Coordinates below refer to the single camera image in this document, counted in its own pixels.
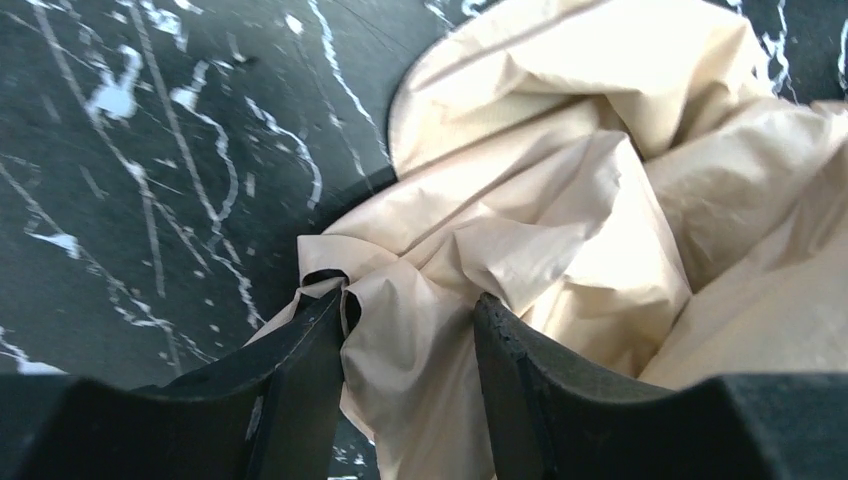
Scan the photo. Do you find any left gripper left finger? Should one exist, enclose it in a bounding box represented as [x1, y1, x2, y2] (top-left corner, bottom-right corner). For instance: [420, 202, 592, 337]
[1, 289, 343, 479]

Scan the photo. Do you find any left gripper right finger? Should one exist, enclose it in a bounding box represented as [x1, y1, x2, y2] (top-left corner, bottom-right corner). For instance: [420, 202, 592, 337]
[473, 293, 847, 479]

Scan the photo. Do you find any beige and black folding umbrella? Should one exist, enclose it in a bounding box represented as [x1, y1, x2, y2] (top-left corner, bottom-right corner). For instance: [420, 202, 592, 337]
[245, 0, 848, 480]

